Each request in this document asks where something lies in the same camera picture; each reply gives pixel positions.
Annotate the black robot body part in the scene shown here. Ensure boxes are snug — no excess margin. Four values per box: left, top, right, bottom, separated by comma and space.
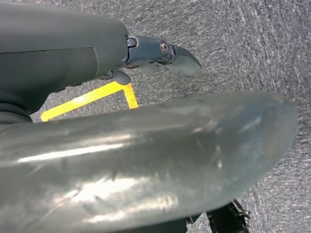
186, 199, 251, 233

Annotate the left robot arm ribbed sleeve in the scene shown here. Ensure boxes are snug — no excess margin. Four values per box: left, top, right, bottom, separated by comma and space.
0, 102, 32, 125

